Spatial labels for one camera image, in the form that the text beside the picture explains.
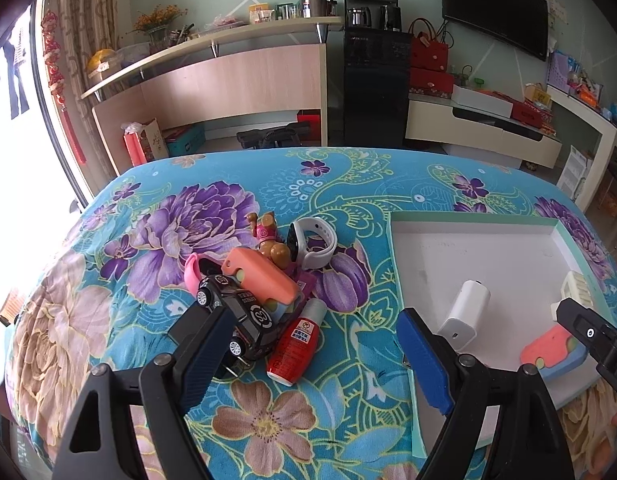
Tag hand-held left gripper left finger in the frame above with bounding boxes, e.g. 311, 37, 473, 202
52, 304, 235, 480

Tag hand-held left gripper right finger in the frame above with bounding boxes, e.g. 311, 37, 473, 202
395, 307, 575, 480

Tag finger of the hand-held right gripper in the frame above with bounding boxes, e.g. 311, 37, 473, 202
588, 344, 617, 396
551, 297, 617, 361

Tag cream hair claw clip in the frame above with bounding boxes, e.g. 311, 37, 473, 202
560, 270, 597, 309

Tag coral and blue plastic toy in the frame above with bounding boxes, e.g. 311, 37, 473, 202
519, 322, 590, 387

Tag black toy car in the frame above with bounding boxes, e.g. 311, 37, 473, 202
195, 274, 285, 362

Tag white power adapter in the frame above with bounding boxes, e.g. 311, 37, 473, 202
436, 279, 491, 352

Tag pink kids smartwatch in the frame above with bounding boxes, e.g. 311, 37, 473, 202
183, 253, 215, 307

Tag red bottle with white cap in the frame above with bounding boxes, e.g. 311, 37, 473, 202
266, 297, 325, 389

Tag orange plastic toy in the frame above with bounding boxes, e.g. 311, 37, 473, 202
222, 247, 302, 322

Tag green shallow cardboard box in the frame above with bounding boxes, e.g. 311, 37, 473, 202
388, 210, 617, 461

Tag purple lighter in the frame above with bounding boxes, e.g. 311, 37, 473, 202
291, 267, 320, 306

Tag brown and pink pup figure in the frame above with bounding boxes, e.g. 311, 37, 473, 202
245, 211, 295, 269

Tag white smartwatch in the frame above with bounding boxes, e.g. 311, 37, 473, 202
286, 217, 338, 270

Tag white small drawer unit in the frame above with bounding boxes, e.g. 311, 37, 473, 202
555, 144, 594, 199

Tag white desk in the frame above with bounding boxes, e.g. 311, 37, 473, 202
545, 82, 617, 212

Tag teal box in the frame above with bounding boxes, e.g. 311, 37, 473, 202
165, 124, 207, 157

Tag red patterned flat box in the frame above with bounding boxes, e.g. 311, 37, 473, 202
510, 99, 557, 129

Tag red paper gift bag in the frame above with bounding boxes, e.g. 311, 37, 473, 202
122, 118, 167, 166

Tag white TV cabinet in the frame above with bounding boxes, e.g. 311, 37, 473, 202
405, 92, 563, 169

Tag white flat box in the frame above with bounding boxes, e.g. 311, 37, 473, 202
451, 84, 514, 117

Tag wooden shelf counter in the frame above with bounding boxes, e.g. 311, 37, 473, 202
80, 15, 345, 181

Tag black water dispenser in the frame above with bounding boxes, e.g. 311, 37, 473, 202
343, 0, 414, 149

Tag red gift box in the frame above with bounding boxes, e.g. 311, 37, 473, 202
407, 67, 455, 96

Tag red handbag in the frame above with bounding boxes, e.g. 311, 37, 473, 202
409, 17, 449, 72

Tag yellow round container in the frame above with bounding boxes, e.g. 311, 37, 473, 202
86, 48, 120, 72

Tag red hanging knot ornament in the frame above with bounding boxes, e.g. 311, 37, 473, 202
42, 9, 88, 165

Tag black television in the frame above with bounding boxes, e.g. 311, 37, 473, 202
440, 0, 549, 62

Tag flower vase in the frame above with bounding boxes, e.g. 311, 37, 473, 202
133, 4, 187, 54

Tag hanging dark clothes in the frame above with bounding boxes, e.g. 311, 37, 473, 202
0, 24, 32, 122

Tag patterned curtain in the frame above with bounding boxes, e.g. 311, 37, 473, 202
58, 0, 135, 126

